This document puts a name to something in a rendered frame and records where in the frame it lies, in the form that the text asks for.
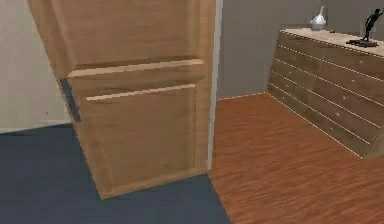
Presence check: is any light wooden room door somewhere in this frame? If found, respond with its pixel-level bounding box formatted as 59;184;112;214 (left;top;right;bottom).
27;0;217;200

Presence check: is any brown wooden chest of drawers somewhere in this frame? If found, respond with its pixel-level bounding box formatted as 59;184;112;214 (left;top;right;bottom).
267;28;384;160

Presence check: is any white vase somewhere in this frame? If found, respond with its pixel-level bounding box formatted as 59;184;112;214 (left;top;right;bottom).
309;5;327;32

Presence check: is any black figure statue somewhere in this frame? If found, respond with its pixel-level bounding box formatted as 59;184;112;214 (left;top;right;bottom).
345;7;384;49

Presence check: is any dark door handle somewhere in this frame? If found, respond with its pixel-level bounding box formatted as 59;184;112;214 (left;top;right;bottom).
59;77;82;123

